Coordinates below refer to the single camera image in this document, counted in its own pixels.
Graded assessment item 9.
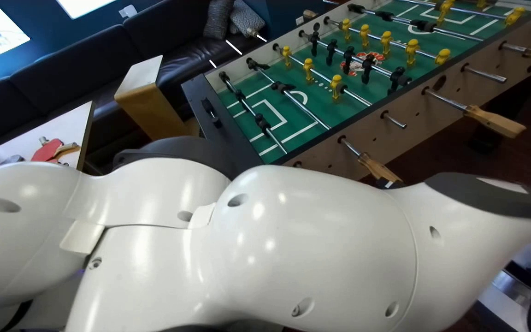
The goal rod with black players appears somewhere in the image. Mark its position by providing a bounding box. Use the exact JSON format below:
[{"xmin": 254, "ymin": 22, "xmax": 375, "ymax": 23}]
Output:
[{"xmin": 209, "ymin": 59, "xmax": 290, "ymax": 155}]

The rod with two black players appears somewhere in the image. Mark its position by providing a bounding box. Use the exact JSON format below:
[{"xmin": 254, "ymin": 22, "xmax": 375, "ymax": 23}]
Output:
[{"xmin": 225, "ymin": 40, "xmax": 403, "ymax": 185}]

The rod with three yellow players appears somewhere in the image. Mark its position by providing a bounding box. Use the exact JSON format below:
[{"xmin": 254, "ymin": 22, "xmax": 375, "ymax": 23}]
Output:
[{"xmin": 246, "ymin": 28, "xmax": 407, "ymax": 129}]

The rod with five yellow players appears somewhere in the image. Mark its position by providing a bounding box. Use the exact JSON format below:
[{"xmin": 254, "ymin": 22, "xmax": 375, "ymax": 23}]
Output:
[{"xmin": 302, "ymin": 9, "xmax": 508, "ymax": 83}]

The foosball table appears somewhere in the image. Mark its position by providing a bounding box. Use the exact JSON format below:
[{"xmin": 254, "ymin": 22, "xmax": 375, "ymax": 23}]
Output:
[{"xmin": 181, "ymin": 0, "xmax": 531, "ymax": 186}]

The rod with three black players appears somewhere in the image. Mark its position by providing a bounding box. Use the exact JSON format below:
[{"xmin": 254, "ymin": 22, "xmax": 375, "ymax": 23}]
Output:
[{"xmin": 348, "ymin": 4, "xmax": 531, "ymax": 68}]

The rod with five black players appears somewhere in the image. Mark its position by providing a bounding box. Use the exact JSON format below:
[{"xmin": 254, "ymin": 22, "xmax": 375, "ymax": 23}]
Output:
[{"xmin": 299, "ymin": 22, "xmax": 527, "ymax": 139}]

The goal rod with yellow players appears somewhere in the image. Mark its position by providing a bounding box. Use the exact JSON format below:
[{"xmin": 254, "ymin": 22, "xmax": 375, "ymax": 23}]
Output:
[{"xmin": 475, "ymin": 0, "xmax": 531, "ymax": 10}]

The rod with two yellow players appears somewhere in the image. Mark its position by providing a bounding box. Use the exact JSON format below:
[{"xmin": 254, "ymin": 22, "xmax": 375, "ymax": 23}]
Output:
[{"xmin": 323, "ymin": 0, "xmax": 531, "ymax": 29}]

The wooden side table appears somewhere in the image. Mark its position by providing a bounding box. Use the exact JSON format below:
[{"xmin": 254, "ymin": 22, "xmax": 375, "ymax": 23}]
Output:
[{"xmin": 114, "ymin": 55, "xmax": 189, "ymax": 142}]

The grey patterned cushion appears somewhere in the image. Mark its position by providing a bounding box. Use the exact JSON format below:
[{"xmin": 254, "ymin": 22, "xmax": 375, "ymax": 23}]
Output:
[
  {"xmin": 229, "ymin": 0, "xmax": 266, "ymax": 37},
  {"xmin": 203, "ymin": 0, "xmax": 235, "ymax": 40}
]

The red table tennis paddle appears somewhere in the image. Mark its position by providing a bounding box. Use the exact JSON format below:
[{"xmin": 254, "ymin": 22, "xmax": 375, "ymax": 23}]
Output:
[{"xmin": 30, "ymin": 137, "xmax": 66, "ymax": 163}]

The dark leather couch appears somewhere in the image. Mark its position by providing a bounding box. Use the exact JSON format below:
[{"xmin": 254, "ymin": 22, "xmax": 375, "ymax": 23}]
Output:
[{"xmin": 0, "ymin": 0, "xmax": 268, "ymax": 155}]

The white table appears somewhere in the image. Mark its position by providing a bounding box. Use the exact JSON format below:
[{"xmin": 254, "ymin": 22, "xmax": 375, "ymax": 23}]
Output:
[{"xmin": 0, "ymin": 101, "xmax": 96, "ymax": 172}]

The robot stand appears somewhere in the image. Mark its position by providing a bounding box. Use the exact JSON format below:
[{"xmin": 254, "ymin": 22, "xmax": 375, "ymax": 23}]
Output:
[{"xmin": 477, "ymin": 243, "xmax": 531, "ymax": 332}]

